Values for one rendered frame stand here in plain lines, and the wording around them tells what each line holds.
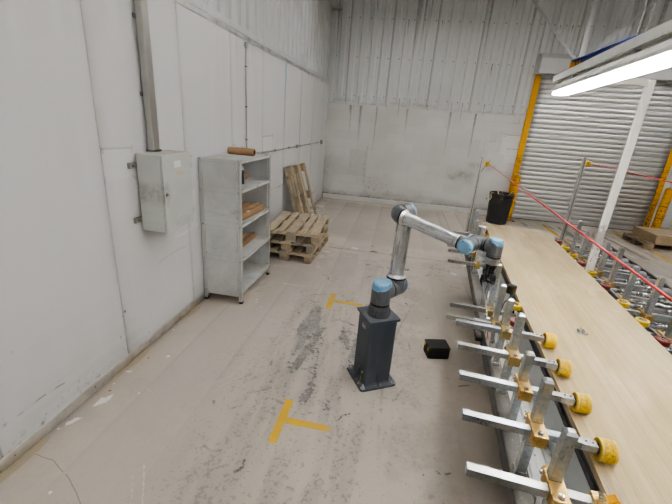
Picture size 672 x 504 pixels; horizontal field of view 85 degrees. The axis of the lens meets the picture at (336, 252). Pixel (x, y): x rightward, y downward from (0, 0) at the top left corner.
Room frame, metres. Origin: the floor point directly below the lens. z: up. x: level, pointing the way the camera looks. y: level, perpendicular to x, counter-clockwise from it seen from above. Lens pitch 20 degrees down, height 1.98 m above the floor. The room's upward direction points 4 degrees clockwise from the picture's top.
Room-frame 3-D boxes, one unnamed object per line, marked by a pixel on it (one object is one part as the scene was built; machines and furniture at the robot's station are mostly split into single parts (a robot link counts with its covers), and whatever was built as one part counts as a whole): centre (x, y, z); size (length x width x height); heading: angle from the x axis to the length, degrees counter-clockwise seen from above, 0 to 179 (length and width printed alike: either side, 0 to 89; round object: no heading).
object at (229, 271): (4.08, 1.15, 0.78); 0.90 x 0.45 x 1.55; 172
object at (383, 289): (2.55, -0.37, 0.79); 0.17 x 0.15 x 0.18; 137
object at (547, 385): (1.12, -0.81, 0.92); 0.04 x 0.04 x 0.48; 76
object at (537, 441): (1.10, -0.80, 0.95); 0.14 x 0.06 x 0.05; 166
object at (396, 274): (2.67, -0.49, 1.08); 0.17 x 0.15 x 0.75; 137
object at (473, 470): (0.86, -0.66, 0.95); 0.37 x 0.03 x 0.03; 76
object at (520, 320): (1.61, -0.93, 0.93); 0.04 x 0.04 x 0.48; 76
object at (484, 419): (1.09, -0.78, 0.95); 0.50 x 0.04 x 0.04; 76
